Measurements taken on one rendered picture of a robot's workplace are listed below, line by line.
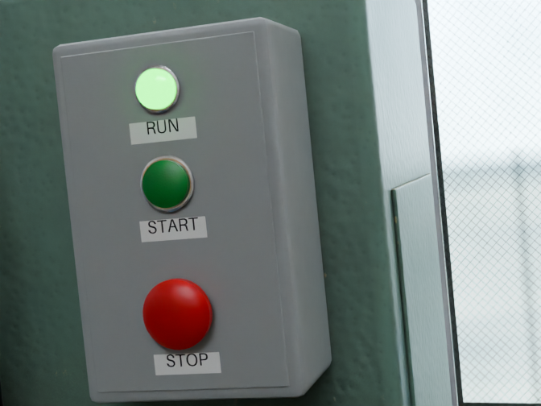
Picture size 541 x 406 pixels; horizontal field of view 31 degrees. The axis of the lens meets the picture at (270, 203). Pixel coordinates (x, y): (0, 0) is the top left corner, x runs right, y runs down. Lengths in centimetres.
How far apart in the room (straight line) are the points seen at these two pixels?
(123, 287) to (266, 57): 12
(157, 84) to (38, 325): 17
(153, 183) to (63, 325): 13
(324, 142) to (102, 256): 12
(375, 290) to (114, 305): 12
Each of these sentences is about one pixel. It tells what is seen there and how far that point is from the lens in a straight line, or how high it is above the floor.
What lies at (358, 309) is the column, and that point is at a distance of 47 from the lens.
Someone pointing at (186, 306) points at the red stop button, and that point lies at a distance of 41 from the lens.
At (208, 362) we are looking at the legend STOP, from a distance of 43.
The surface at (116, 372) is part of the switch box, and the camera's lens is 44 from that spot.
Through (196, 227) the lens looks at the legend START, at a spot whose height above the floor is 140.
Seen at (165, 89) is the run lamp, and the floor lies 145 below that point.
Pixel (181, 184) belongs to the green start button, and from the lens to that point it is 41.
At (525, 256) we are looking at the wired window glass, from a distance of 190.
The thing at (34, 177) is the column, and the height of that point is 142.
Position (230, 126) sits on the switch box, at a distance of 41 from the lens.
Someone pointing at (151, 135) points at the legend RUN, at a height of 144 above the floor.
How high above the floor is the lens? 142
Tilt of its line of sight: 3 degrees down
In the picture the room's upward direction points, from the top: 6 degrees counter-clockwise
